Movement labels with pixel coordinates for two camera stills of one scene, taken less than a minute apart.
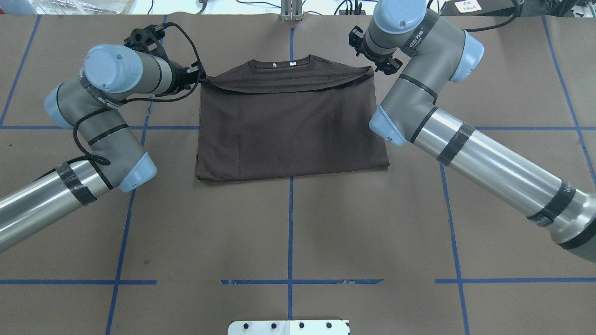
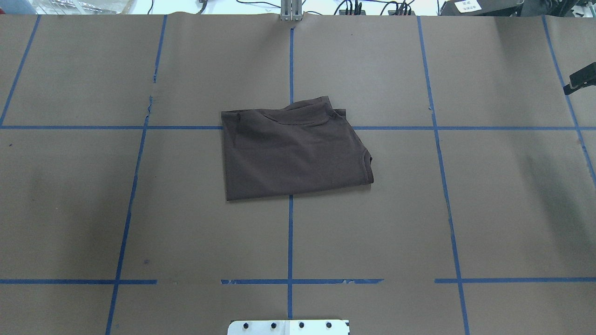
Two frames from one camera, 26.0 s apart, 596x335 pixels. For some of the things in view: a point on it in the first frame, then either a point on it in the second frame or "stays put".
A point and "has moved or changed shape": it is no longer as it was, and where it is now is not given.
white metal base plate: x=289 y=327 stays put
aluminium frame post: x=291 y=10 stays put
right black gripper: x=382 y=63 to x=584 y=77
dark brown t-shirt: x=285 y=117 has moved or changed shape
